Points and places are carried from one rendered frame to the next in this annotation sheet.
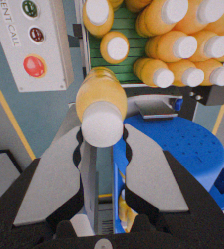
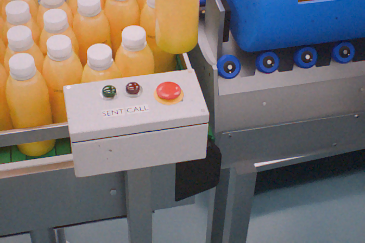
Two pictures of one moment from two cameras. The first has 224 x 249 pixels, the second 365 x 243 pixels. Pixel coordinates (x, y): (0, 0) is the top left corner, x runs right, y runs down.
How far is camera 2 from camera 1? 0.94 m
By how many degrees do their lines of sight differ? 43
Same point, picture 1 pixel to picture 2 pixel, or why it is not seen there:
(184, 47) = not seen: outside the picture
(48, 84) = (190, 84)
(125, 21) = not seen: hidden behind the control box
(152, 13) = (92, 30)
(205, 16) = not seen: outside the picture
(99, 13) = (102, 49)
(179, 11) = not seen: outside the picture
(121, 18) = not seen: hidden behind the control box
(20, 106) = not seen: outside the picture
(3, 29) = (132, 117)
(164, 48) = (124, 12)
